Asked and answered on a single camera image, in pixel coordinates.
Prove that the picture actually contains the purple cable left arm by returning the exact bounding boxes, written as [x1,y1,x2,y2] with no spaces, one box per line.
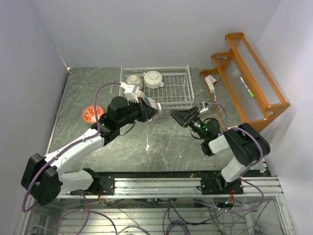
[22,83,122,213]

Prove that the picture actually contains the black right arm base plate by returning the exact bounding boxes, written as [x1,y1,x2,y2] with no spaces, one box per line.
[196,177,244,195]

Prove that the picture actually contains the white red eraser block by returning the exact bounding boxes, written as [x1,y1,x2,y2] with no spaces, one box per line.
[204,75,217,93]

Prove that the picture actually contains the white wire dish rack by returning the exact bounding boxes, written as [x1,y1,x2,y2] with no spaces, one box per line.
[120,65,194,110]

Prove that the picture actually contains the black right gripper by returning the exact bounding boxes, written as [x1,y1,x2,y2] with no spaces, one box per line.
[171,106,208,141]

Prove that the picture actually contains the loose cables under table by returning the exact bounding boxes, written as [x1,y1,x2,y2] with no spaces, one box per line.
[53,195,277,235]

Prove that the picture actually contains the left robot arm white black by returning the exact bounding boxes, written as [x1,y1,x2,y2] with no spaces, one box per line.
[21,96,161,206]

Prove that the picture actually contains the aluminium mounting rail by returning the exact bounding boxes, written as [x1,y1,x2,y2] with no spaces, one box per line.
[56,176,284,196]

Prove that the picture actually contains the brown patterned bowl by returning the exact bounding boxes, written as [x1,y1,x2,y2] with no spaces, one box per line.
[125,74,143,90]

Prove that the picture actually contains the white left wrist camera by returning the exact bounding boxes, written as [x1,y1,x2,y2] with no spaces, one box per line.
[120,82,139,103]

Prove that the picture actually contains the grey striped bowl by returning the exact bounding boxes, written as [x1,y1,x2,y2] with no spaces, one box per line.
[145,98,162,113]

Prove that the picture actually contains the pale green bowl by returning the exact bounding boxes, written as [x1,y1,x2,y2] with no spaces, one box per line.
[136,90,146,99]

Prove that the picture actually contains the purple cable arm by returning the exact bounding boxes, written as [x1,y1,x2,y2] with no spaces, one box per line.
[22,83,122,213]
[207,102,266,212]

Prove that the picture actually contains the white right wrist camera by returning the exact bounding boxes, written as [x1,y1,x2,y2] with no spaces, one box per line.
[199,101,209,114]

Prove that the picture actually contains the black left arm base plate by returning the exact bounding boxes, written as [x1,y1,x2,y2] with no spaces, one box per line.
[79,175,115,195]

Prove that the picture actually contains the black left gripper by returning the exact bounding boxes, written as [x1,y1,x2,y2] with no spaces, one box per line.
[117,96,158,128]

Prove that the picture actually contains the cream two-handled soup bowl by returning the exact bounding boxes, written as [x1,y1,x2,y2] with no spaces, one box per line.
[143,70,164,89]

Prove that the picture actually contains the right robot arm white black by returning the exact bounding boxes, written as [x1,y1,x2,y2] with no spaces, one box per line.
[170,107,270,194]

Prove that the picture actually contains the orange wooden shelf rack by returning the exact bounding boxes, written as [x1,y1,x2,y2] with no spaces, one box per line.
[200,32,290,132]

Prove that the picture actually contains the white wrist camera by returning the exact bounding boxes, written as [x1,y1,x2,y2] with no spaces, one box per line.
[199,101,209,114]
[120,82,139,103]

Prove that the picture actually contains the white bowl red pattern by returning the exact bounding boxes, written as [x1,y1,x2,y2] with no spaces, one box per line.
[82,105,104,124]

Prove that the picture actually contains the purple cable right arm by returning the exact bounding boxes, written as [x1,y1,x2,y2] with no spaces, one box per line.
[207,102,266,212]

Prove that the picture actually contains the marker pen on shelf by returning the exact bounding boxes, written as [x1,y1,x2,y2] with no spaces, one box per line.
[240,77,254,98]

